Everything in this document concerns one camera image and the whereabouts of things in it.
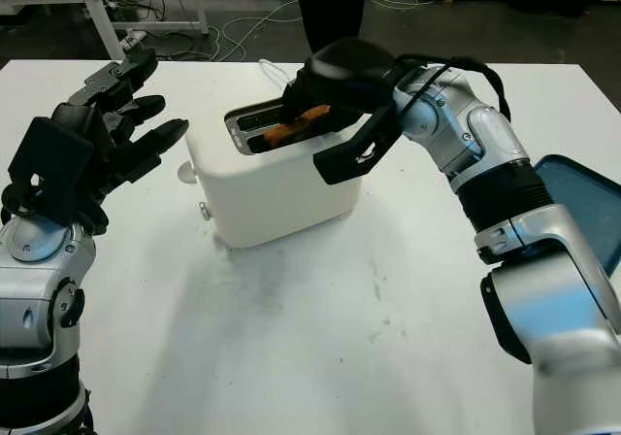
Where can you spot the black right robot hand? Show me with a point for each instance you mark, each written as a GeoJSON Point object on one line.
{"type": "Point", "coordinates": [349, 66]}

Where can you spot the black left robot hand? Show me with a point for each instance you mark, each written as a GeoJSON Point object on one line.
{"type": "Point", "coordinates": [126, 158]}

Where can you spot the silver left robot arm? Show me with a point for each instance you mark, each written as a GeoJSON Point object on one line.
{"type": "Point", "coordinates": [34, 309]}

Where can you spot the white power strip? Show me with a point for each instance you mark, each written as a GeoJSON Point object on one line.
{"type": "Point", "coordinates": [131, 39]}

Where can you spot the browned toast slice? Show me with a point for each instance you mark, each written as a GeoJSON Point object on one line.
{"type": "Point", "coordinates": [291, 131]}

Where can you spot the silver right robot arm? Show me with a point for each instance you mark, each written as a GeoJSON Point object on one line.
{"type": "Point", "coordinates": [485, 139]}

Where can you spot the blue plastic tray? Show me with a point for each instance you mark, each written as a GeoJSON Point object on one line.
{"type": "Point", "coordinates": [582, 197]}

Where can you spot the white two-slot toaster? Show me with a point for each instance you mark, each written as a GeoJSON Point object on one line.
{"type": "Point", "coordinates": [271, 197]}

